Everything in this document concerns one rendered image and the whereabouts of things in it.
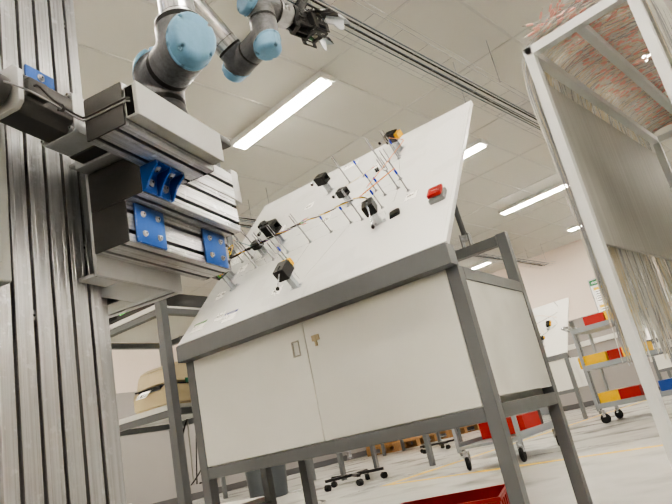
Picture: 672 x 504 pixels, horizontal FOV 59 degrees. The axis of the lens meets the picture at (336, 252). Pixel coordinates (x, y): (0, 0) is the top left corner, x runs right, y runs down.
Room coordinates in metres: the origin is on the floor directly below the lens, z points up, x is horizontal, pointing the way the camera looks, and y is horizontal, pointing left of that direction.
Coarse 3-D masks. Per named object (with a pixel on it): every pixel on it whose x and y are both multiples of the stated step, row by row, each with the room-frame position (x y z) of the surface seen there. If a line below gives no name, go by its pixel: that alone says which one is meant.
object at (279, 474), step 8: (248, 472) 6.29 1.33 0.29; (256, 472) 6.24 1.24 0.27; (272, 472) 6.26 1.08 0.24; (280, 472) 6.32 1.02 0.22; (248, 480) 6.31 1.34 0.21; (256, 480) 6.25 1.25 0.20; (280, 480) 6.31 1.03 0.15; (248, 488) 6.37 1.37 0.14; (256, 488) 6.26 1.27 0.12; (280, 488) 6.31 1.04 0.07; (256, 496) 6.27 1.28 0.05; (280, 496) 6.31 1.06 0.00
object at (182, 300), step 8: (176, 296) 2.45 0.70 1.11; (184, 296) 2.49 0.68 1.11; (192, 296) 2.53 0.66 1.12; (200, 296) 2.57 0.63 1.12; (152, 304) 2.36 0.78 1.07; (168, 304) 2.41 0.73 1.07; (176, 304) 2.45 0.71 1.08; (184, 304) 2.48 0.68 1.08; (192, 304) 2.52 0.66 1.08; (200, 304) 2.56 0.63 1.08; (128, 312) 2.45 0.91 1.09; (136, 312) 2.42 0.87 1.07; (112, 320) 2.50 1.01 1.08
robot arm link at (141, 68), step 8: (136, 56) 1.24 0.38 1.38; (144, 56) 1.23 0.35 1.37; (136, 64) 1.24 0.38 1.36; (144, 64) 1.21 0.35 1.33; (136, 72) 1.24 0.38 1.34; (144, 72) 1.22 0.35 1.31; (152, 72) 1.20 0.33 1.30; (136, 80) 1.25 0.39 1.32; (144, 80) 1.23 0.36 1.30; (152, 80) 1.22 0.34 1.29; (160, 80) 1.21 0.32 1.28; (152, 88) 1.23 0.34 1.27; (160, 88) 1.23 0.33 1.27; (168, 88) 1.24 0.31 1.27; (176, 88) 1.24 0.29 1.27; (184, 88) 1.26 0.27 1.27; (184, 96) 1.30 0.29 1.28
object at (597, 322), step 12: (600, 312) 6.30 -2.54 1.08; (588, 324) 6.39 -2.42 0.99; (600, 324) 6.24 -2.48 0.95; (612, 324) 6.28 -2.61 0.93; (588, 336) 6.81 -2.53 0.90; (576, 348) 6.44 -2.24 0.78; (648, 348) 6.20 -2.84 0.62; (660, 348) 5.96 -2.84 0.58; (588, 360) 6.44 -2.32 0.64; (600, 360) 6.37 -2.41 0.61; (612, 360) 6.25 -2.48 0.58; (624, 360) 6.18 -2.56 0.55; (588, 384) 6.44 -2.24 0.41; (660, 384) 6.06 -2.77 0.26; (600, 396) 6.47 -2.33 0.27; (612, 396) 6.39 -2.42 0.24; (624, 396) 6.29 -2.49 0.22; (636, 396) 6.18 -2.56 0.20; (600, 408) 6.42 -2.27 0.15
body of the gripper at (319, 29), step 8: (296, 8) 1.42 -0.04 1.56; (312, 8) 1.47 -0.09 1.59; (296, 16) 1.42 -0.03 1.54; (304, 16) 1.46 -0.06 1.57; (312, 16) 1.46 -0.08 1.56; (320, 16) 1.48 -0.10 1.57; (296, 24) 1.42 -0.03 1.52; (304, 24) 1.45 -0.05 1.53; (312, 24) 1.46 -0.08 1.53; (320, 24) 1.47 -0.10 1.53; (296, 32) 1.47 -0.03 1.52; (304, 32) 1.46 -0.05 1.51; (312, 32) 1.47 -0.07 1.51; (320, 32) 1.48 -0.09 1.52; (304, 40) 1.51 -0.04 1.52; (312, 40) 1.52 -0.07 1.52
